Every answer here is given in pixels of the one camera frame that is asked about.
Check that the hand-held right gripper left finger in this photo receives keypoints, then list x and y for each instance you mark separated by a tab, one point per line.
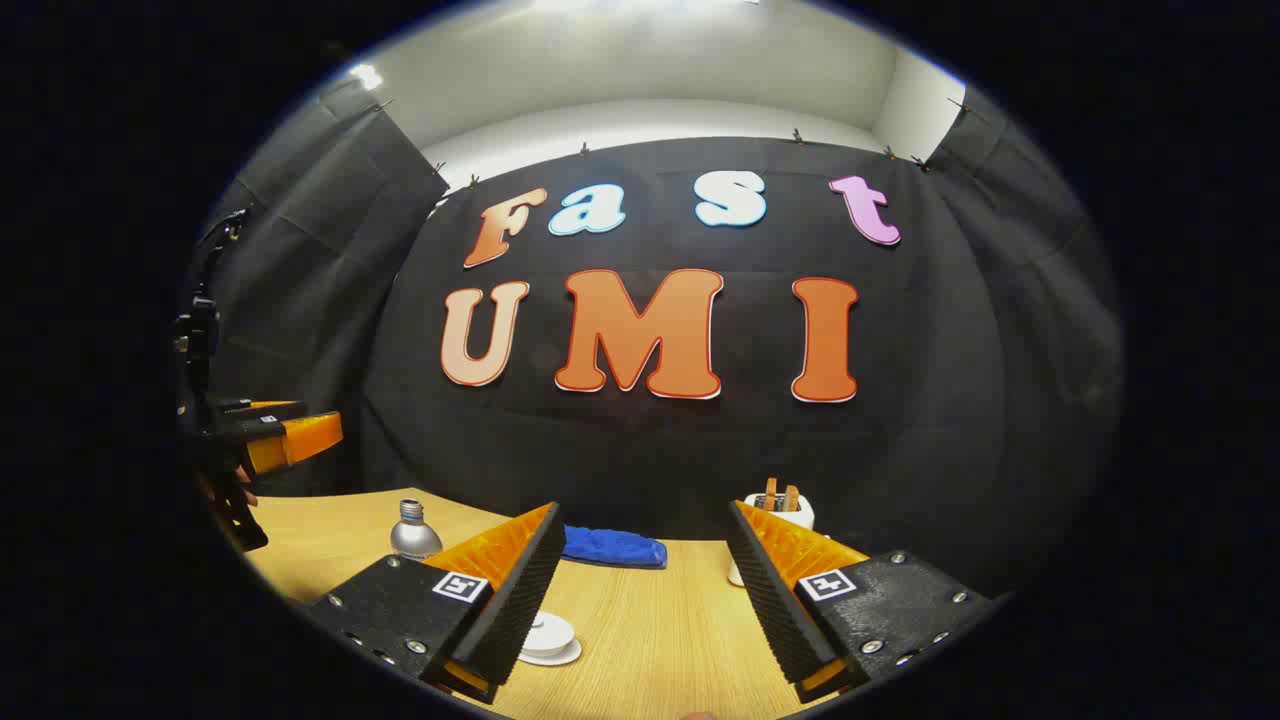
525	590

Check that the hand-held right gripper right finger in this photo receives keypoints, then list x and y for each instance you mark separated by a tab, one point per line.
765	590

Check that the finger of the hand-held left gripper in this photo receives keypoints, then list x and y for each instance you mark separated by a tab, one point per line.
255	411
300	440

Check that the white teacup lid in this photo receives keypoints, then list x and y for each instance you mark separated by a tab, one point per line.
548	622

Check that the white teacup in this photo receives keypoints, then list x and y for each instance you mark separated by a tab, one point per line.
552	642

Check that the silver water bottle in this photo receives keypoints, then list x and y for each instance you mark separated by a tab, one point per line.
413	535

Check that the white saucer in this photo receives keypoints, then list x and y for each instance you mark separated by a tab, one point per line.
560	658

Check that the cream toaster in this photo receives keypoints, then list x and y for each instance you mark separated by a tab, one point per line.
785	515

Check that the brown bread slice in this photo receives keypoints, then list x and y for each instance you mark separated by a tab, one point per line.
791	497
770	493

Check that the blue cloth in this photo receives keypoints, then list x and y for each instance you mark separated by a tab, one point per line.
612	547

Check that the black backdrop cloth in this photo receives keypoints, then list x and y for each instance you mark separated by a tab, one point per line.
650	470

